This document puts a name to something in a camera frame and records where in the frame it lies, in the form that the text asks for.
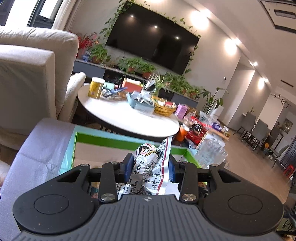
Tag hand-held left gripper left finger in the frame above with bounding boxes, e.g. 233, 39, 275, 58
57, 153, 135, 203

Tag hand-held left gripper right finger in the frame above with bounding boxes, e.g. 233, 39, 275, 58
168, 154, 241, 203

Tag white silver snack packet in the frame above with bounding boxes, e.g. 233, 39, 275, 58
116, 136, 183, 201

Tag green cardboard box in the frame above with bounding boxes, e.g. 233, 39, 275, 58
71, 132, 204, 200

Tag orange cup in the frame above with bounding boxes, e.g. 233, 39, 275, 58
177, 125, 190, 142

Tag clear plastic jar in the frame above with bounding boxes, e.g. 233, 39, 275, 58
196, 137, 226, 168

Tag red snack bag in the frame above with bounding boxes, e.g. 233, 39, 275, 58
185, 117, 208, 145

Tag round white table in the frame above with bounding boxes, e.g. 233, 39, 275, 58
77, 85, 180, 142

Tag pink box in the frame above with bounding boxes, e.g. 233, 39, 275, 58
176, 104, 188, 118

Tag yellow wicker basket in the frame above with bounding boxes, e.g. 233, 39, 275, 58
153, 97, 176, 117

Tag blue plastic basket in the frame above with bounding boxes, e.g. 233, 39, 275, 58
127, 91, 155, 114

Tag pile of small dark packets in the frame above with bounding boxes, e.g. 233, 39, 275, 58
102, 87, 128, 101

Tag large leafy floor plant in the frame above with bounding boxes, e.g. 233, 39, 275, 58
200, 88, 228, 115

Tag orange box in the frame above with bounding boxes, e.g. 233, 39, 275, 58
121, 77, 142, 93

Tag green potted plant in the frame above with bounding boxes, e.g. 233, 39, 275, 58
89, 44, 111, 64
165, 73, 185, 93
138, 62, 157, 79
118, 58, 141, 73
180, 82, 193, 95
190, 86, 203, 100

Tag yellow can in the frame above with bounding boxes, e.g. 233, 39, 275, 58
87, 77, 105, 100

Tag spider plant in glass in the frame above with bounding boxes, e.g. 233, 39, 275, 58
148, 73, 171, 98

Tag grey dining chair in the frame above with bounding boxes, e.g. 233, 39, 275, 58
269, 144, 290, 169
245, 119, 270, 149
233, 111, 257, 138

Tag lavender table cloth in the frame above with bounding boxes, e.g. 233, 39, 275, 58
0, 118, 77, 232

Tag grey television cabinet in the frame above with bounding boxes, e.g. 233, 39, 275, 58
74, 58, 199, 107

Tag red stool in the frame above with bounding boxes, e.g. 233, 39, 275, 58
284, 165, 295, 178

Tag red flower plant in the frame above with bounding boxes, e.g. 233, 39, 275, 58
76, 32, 99, 58

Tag black television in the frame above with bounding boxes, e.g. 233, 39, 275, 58
105, 1, 200, 76

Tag beige armchair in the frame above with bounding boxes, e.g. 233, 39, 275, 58
0, 26, 86, 149

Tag white curtain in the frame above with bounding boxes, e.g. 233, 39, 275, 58
52, 0, 78, 32

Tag black framed window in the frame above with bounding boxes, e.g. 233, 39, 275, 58
0, 0, 15, 26
27, 0, 63, 28

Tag black ring pendant lamp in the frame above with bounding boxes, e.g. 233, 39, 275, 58
270, 80, 290, 108

